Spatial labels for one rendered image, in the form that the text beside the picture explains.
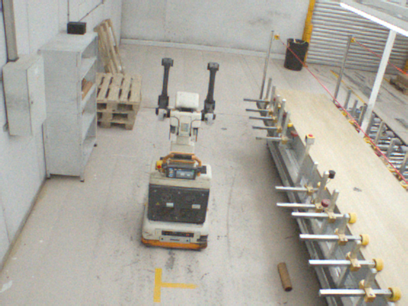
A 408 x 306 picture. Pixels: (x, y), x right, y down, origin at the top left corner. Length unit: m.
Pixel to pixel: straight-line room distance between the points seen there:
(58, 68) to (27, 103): 0.90
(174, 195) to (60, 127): 1.60
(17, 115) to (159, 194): 1.40
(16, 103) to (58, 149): 1.31
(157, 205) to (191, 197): 0.31
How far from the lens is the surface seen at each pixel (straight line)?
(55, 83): 4.29
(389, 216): 3.47
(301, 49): 9.93
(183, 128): 3.60
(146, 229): 3.73
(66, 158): 4.66
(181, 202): 3.61
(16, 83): 3.40
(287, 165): 4.12
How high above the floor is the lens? 2.68
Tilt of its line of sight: 29 degrees down
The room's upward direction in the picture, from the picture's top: 8 degrees clockwise
